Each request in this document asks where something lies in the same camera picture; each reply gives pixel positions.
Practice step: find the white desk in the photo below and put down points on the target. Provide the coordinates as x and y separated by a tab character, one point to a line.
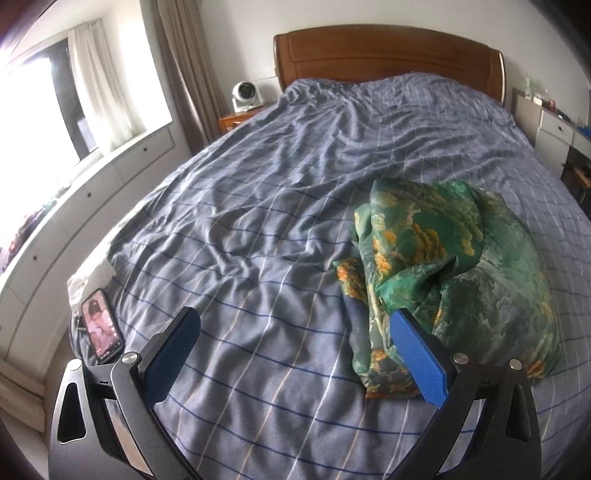
576	174

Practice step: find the smartphone with lit screen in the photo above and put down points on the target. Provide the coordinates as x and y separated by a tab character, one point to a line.
104	335

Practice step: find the blue striped bed cover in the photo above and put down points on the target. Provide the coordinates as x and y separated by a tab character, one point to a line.
246	233

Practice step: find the white bedside cabinet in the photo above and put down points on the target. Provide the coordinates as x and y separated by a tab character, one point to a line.
550	136

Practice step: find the white sheer curtain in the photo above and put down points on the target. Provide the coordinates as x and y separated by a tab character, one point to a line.
99	90

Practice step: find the small white desk fan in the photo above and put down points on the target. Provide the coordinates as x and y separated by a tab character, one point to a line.
245	97

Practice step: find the green floral patterned jacket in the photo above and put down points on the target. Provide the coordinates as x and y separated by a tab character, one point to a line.
463	264

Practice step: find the brown wooden headboard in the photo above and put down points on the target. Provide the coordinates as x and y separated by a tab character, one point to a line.
367	52

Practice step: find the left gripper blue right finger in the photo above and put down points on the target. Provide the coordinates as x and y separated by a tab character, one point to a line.
424	356

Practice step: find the beige curtain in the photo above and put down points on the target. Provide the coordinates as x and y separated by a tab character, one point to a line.
198	98

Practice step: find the white window-side drawer cabinet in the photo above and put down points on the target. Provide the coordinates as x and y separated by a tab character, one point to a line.
34	301

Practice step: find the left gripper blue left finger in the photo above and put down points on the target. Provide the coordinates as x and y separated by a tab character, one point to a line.
166	353

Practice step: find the wooden nightstand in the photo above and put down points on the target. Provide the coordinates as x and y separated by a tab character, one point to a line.
231	121

